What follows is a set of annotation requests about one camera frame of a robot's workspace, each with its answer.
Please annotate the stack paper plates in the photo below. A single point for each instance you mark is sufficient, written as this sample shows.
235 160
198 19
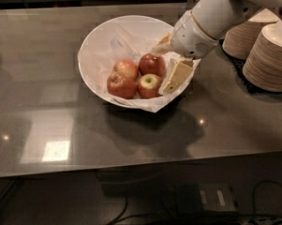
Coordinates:
240 39
263 66

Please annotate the front stack paper plates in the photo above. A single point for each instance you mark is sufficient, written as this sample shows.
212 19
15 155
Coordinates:
263 66

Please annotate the rear stack paper plates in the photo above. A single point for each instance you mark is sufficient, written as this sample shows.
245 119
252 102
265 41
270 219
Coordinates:
240 39

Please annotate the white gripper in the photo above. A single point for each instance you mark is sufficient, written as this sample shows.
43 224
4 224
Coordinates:
190 38

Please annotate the dark box under table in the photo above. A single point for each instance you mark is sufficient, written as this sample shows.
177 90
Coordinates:
204 198

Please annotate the red yellow apple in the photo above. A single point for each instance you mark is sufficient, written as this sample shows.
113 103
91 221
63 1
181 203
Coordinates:
148 86

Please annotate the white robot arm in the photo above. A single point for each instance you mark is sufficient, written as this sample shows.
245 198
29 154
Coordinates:
216 17

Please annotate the white bowl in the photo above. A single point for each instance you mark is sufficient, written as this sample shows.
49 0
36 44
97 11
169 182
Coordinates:
135 22

